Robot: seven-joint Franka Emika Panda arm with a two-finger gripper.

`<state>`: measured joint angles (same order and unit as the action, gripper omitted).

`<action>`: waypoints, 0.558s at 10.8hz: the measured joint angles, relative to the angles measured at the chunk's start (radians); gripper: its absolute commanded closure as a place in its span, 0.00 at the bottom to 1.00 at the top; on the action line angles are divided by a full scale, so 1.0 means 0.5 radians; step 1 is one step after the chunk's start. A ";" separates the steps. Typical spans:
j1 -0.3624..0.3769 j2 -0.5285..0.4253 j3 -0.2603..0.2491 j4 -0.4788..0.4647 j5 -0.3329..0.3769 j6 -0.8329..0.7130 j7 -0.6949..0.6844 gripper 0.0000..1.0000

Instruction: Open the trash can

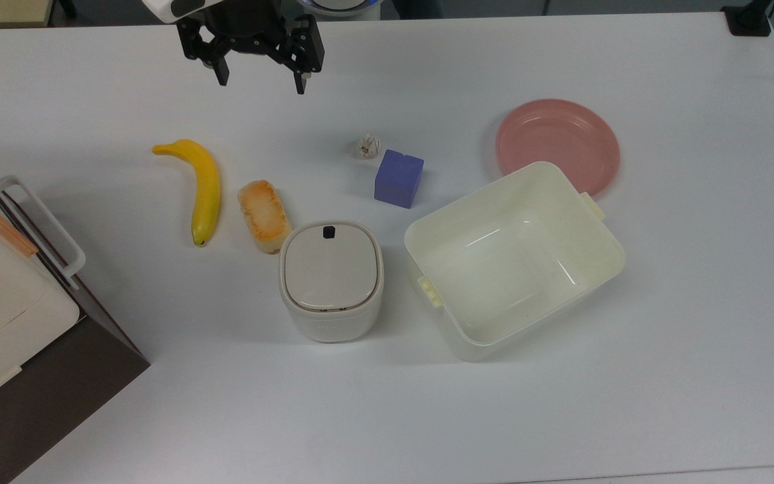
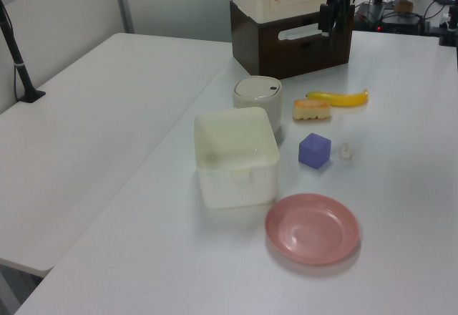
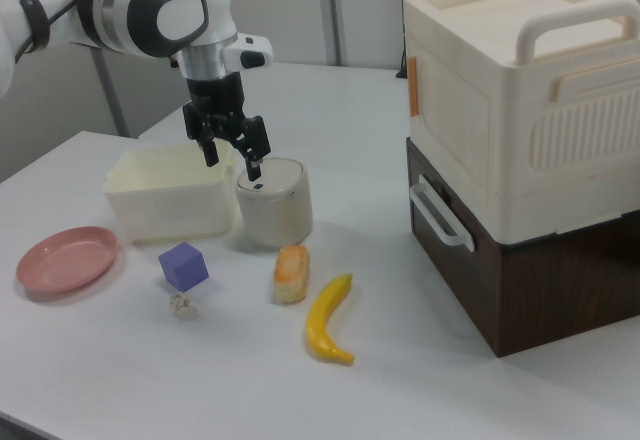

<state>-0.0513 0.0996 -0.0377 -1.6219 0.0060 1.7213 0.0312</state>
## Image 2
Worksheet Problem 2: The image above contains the yellow toy banana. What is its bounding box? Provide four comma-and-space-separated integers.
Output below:
305, 88, 369, 107

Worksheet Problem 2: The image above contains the purple cube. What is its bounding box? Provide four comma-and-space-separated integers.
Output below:
298, 132, 332, 170

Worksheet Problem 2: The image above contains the black electronics box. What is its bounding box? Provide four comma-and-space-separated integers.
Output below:
379, 13, 423, 35

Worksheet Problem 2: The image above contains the black clamp stand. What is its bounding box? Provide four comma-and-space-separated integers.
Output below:
438, 3, 458, 47

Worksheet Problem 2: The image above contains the toy bread slice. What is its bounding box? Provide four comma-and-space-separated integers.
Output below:
292, 98, 331, 123

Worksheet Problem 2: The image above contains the pink plastic plate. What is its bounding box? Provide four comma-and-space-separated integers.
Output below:
264, 193, 361, 266

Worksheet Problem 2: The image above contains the white square plastic container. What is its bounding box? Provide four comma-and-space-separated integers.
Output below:
193, 106, 281, 210

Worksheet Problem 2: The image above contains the black camera stand pole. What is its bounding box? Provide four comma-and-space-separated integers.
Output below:
0, 0, 47, 103

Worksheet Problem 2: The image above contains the crumpled white paper ball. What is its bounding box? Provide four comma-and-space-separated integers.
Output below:
338, 142, 355, 160

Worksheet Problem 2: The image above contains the small white trash can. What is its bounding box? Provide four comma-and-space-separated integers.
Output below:
233, 75, 283, 136

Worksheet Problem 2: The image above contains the brown drawer cabinet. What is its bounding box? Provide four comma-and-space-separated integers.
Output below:
229, 0, 354, 80

